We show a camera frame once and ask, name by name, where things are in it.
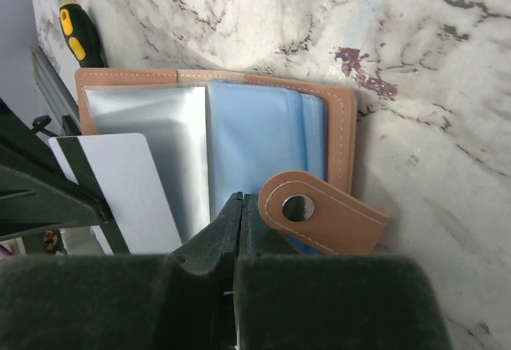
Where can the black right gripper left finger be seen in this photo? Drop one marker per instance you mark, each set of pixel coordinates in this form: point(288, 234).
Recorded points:
point(180, 300)

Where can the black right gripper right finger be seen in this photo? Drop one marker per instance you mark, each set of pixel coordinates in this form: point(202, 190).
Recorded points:
point(288, 300)

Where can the tan leather card holder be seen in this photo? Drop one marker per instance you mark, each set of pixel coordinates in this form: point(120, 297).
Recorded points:
point(290, 143)

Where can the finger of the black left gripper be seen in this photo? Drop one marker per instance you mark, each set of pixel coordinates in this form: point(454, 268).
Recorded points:
point(35, 194)

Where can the yellow black handled screwdriver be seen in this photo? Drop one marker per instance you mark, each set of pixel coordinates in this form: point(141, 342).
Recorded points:
point(81, 35)

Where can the aluminium front rail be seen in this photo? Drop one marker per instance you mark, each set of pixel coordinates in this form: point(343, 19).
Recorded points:
point(57, 96)

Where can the white card with black stripe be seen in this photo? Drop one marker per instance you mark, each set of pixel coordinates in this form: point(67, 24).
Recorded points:
point(121, 169)

